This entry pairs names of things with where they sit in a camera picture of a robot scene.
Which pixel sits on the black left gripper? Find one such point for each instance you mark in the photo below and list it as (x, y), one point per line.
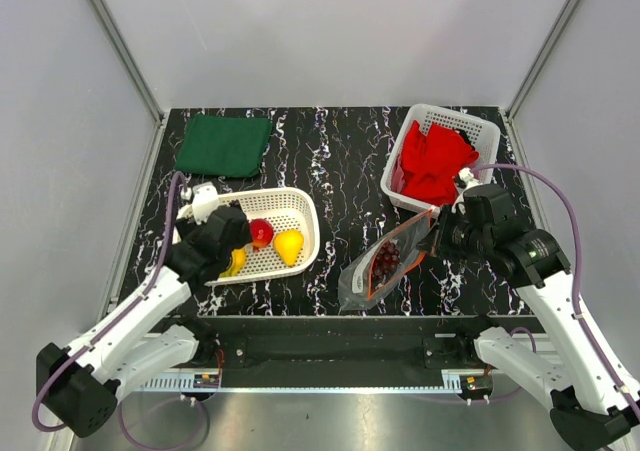
(189, 228)

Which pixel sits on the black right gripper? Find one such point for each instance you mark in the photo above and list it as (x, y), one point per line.
(435, 241)

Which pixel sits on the yellow fake banana bunch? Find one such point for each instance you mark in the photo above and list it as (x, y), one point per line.
(238, 261)

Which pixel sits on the purple fake grapes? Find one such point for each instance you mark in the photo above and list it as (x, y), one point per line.
(385, 261)

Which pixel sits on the red fake apple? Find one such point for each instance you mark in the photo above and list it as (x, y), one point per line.
(262, 233)

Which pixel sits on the clear zip top bag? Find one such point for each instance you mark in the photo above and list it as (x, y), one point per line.
(357, 289)

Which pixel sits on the yellow fake pear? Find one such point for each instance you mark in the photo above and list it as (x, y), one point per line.
(288, 245)

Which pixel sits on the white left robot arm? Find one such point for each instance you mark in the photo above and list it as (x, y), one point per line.
(83, 382)

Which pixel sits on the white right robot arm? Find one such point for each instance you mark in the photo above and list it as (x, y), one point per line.
(592, 399)

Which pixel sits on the pink cloth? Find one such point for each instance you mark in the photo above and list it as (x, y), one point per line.
(398, 181)

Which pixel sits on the red cloth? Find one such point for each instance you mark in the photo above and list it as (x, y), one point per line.
(429, 163)

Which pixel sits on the small white perforated basket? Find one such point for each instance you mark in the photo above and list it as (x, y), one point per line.
(285, 209)

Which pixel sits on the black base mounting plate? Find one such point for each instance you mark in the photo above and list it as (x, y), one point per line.
(403, 354)

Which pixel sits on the folded green cloth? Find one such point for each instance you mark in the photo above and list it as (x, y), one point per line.
(228, 147)

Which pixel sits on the large white laundry basket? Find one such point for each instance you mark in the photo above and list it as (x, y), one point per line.
(482, 135)

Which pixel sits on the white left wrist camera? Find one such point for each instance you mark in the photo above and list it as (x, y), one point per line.
(205, 200)

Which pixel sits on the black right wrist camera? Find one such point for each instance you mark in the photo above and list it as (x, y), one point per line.
(490, 207)

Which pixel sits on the grey slotted cable duct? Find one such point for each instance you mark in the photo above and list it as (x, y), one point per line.
(180, 382)

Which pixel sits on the aluminium corner frame post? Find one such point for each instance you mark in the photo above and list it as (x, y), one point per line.
(108, 24)

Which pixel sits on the right aluminium frame post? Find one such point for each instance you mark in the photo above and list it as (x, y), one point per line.
(552, 39)

